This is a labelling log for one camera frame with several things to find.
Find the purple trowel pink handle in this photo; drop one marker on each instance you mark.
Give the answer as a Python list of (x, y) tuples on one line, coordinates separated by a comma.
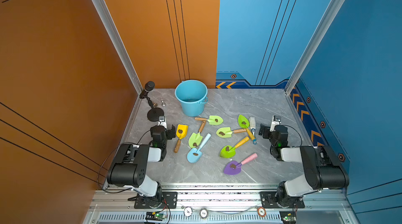
[(234, 167)]

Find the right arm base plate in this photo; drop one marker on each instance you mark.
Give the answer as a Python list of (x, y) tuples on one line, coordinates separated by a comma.
[(275, 201)]

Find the light blue trowel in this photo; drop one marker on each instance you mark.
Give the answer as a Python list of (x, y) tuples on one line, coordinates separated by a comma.
[(195, 153)]

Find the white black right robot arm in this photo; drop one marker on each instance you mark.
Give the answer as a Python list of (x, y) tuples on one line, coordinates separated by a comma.
[(321, 168)]

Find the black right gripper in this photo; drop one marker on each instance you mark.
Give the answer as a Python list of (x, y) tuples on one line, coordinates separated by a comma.
[(265, 131)]

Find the white cleaning brush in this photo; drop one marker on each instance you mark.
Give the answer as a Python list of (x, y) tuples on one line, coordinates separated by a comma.
[(252, 125)]

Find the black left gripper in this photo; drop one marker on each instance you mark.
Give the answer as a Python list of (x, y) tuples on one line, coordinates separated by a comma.
[(170, 132)]

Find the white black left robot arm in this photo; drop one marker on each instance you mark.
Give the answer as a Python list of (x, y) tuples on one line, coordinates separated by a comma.
[(129, 166)]

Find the yellow trowel wooden handle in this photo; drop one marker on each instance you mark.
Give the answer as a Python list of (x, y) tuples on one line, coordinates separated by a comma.
[(181, 133)]

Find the green trowel wooden handle left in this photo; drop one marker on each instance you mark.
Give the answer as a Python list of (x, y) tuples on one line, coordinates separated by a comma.
[(196, 138)]

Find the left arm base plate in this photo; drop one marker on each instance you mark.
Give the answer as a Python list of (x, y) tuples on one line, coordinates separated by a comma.
[(161, 200)]

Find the green trowel wooden handle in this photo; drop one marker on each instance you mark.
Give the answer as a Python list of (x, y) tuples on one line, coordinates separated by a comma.
[(226, 132), (196, 138)]

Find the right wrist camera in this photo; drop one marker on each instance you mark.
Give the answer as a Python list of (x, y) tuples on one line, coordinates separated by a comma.
[(276, 120)]

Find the lime trowel yellow handle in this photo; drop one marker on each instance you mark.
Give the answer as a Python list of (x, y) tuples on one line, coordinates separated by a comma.
[(229, 151)]

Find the light blue plastic bucket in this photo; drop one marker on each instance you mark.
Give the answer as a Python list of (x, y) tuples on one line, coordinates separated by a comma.
[(192, 94)]

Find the green trowel wooden handle centre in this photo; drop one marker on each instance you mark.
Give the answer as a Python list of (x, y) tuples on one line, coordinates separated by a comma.
[(226, 132)]

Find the green trowel yellow blue handle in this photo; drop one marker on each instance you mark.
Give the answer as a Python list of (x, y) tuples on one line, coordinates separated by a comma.
[(245, 124)]

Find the green trowel brown handle upper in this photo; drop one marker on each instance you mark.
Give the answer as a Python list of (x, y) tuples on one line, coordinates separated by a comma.
[(212, 120)]

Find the black microphone on stand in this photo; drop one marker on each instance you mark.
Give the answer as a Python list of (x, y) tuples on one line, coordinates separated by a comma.
[(154, 113)]

